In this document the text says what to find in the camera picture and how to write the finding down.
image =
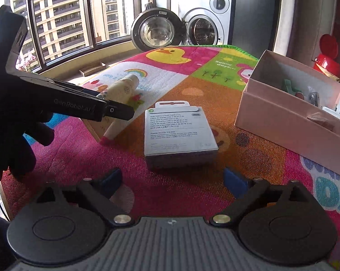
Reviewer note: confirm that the green plastic clip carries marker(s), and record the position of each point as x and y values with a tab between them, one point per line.
289	88

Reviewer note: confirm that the colourful cartoon play mat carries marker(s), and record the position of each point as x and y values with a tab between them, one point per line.
210	77

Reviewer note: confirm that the white washing machine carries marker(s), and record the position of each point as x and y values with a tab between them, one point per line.
207	22

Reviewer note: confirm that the cream cosmetic tube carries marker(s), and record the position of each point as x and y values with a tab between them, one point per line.
122	101

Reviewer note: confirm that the pink cardboard box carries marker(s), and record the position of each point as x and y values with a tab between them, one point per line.
291	121

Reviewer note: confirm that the white USB charger cube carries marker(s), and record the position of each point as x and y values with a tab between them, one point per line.
332	112

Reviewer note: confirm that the round washing machine door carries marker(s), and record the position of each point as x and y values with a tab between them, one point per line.
157	28

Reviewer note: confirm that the red pedestal trash bin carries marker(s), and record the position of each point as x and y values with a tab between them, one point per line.
325	61

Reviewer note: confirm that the black gloved left hand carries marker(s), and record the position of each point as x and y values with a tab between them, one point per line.
16	154

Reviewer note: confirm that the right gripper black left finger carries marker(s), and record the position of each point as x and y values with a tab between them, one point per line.
85	204

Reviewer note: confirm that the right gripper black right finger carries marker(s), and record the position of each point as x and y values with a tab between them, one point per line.
250	195

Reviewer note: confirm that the small wooden tray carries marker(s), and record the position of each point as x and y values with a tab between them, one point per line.
92	68

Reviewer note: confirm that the white product box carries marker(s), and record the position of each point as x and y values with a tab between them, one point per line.
177	134

